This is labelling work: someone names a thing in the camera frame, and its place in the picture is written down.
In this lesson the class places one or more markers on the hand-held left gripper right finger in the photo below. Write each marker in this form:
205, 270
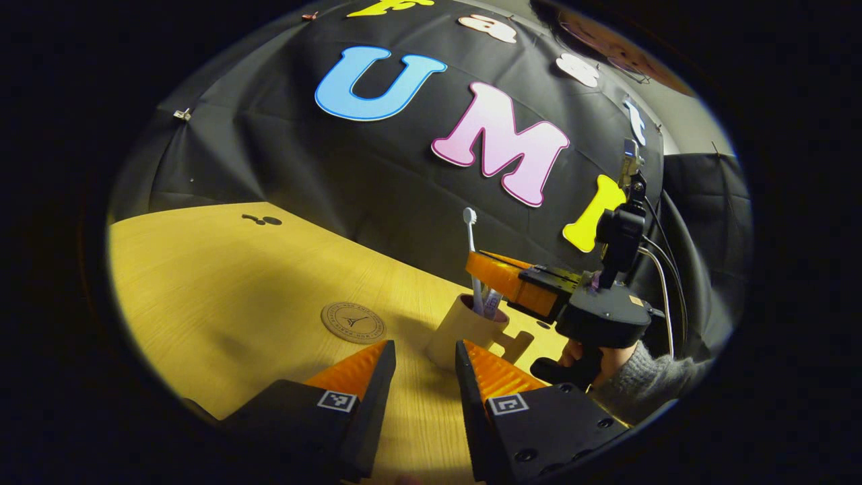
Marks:
475, 411

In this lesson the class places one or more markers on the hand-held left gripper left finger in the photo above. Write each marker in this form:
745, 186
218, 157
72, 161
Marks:
370, 404

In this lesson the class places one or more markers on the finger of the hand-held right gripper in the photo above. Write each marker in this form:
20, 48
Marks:
552, 273
505, 283

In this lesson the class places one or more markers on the white toothpaste tube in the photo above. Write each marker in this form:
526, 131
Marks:
491, 304

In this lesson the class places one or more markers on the white toothbrush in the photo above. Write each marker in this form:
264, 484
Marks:
473, 269

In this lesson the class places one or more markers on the beige cup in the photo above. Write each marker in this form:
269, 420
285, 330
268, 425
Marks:
458, 333

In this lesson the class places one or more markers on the round cork coaster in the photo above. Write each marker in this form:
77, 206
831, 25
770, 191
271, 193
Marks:
353, 322

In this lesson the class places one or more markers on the black backdrop cloth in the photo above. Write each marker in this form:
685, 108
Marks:
377, 175

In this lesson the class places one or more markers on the person's head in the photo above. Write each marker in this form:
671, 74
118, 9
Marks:
619, 50

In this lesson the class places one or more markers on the white cloth clip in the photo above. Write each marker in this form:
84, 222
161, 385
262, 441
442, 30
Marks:
182, 114

